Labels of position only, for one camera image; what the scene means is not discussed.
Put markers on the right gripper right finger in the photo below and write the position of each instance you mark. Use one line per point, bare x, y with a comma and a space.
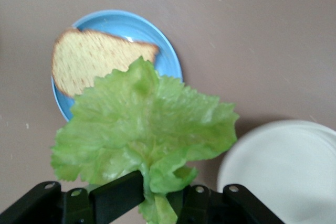
236, 205

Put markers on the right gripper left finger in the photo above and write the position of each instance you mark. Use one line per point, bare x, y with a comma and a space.
115, 197

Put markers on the beige round plate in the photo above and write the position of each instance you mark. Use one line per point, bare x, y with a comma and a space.
283, 171

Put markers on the brown bread slice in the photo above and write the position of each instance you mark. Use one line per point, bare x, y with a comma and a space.
86, 58

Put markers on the green lettuce leaf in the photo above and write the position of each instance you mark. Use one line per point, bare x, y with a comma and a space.
147, 124

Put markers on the blue round plate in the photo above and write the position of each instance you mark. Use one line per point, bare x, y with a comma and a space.
126, 24

